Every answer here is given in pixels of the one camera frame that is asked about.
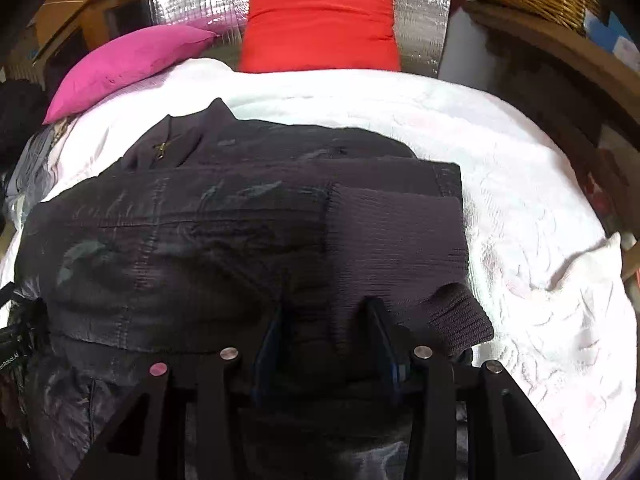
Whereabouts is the magenta pillow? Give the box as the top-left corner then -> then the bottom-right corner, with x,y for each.
43,24 -> 216,125

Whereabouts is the white fleece blanket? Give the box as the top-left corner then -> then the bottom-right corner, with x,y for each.
1,58 -> 637,479

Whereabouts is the wooden side table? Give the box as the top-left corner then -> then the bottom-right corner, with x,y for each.
463,0 -> 639,224

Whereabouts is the dark clothes pile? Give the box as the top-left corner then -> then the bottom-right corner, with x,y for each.
0,79 -> 48,167

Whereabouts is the wooden shelf unit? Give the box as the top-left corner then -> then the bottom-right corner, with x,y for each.
1,0 -> 148,89

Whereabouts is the black jacket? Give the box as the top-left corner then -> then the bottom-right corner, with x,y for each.
14,100 -> 494,479

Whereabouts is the red pillow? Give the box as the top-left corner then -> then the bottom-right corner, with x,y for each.
239,0 -> 400,74

